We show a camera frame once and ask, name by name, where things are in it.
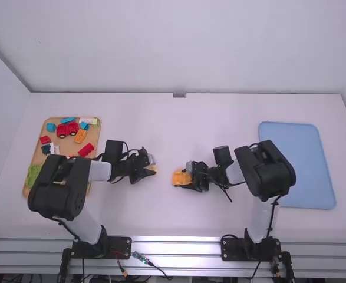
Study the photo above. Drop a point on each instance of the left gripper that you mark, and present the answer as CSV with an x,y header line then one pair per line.
x,y
137,162

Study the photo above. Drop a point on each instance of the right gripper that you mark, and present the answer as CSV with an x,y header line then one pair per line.
x,y
201,174

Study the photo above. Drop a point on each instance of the yellow toy car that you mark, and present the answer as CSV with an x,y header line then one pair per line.
x,y
180,177

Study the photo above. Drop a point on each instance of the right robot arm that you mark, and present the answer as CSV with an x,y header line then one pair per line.
x,y
267,171

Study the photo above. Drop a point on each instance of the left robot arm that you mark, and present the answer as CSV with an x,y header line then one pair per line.
x,y
72,179

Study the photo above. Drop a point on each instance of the red toy brick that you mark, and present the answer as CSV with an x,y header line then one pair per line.
x,y
86,149
45,139

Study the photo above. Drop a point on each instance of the pale green toy brick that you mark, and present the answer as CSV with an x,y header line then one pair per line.
x,y
95,121

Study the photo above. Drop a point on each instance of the silver rails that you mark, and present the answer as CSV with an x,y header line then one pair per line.
x,y
175,256

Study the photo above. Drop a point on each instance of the orange toy brick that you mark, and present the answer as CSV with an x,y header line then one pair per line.
x,y
80,136

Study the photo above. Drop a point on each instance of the blue toy brick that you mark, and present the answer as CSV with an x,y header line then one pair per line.
x,y
50,127
67,120
84,126

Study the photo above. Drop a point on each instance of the tan tray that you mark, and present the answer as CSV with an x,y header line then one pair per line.
x,y
69,147

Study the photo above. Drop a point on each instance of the white toy brick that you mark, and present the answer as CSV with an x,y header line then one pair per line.
x,y
54,148
86,120

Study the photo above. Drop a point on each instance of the red toy car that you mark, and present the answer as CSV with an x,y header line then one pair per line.
x,y
67,130

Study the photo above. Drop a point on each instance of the dark teal toy brick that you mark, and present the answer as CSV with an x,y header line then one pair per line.
x,y
45,149

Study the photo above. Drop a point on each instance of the blue mat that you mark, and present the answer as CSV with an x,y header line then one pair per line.
x,y
299,165

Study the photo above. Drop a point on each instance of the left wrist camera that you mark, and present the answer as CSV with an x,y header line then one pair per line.
x,y
151,159

